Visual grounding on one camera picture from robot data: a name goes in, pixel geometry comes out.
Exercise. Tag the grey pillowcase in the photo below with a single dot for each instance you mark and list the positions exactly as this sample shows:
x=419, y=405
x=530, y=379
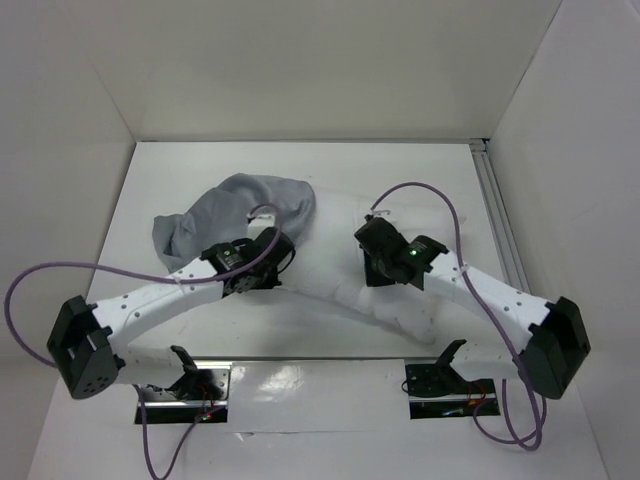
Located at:
x=221, y=215

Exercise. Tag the white pillow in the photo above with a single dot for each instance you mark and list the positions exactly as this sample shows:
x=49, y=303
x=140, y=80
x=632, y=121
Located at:
x=330, y=266

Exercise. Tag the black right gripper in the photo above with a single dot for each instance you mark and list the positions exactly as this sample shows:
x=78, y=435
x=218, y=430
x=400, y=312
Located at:
x=373, y=236

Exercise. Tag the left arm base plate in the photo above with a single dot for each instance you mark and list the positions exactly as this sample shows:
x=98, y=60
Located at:
x=204, y=395

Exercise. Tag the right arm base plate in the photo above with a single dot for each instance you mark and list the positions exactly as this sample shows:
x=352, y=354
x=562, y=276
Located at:
x=437, y=392

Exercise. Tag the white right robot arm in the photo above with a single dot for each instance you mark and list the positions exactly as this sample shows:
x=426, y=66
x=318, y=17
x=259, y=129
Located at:
x=549, y=337

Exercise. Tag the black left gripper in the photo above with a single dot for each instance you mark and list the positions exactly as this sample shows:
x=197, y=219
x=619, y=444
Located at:
x=271, y=281

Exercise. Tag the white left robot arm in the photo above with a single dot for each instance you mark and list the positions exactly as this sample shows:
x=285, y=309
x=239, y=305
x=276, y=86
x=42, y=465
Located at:
x=91, y=344

